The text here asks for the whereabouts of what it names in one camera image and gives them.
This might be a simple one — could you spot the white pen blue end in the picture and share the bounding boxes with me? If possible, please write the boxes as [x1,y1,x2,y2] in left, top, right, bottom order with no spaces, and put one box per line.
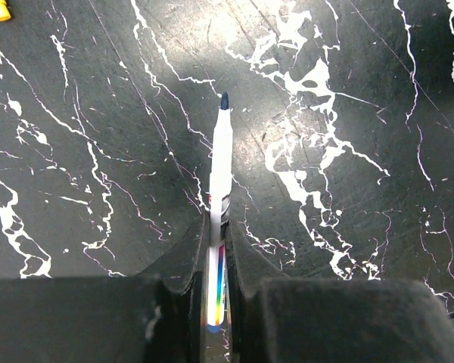
[207,92,233,333]

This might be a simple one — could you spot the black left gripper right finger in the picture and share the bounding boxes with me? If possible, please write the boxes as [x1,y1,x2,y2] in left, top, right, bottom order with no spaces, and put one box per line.
[225,221,454,362]

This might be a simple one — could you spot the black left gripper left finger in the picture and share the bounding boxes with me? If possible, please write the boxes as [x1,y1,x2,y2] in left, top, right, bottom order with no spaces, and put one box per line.
[0,216,209,362]

